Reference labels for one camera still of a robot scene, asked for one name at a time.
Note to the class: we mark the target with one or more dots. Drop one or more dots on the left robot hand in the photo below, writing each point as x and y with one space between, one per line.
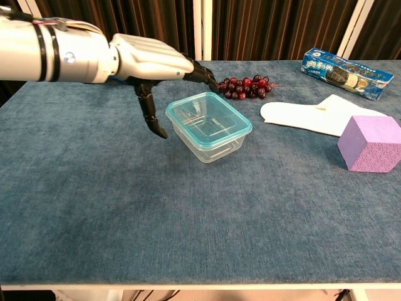
147 59

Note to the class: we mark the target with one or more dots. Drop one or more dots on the clear plastic container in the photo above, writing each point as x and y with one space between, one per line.
216 154

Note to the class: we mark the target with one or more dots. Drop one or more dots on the blue cookie package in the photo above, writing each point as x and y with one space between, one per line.
344 73

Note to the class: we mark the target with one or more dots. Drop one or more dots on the bunch of red grapes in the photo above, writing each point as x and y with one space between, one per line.
244 87

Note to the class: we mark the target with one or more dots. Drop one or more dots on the blue table cover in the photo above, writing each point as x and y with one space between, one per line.
156 213

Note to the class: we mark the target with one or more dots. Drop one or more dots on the white slipper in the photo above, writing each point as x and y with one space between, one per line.
297 117

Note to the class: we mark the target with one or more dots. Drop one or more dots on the purple foam cube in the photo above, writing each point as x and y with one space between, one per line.
360 138

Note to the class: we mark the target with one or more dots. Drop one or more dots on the white partition post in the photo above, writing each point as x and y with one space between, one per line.
354 28
203 28
26 6

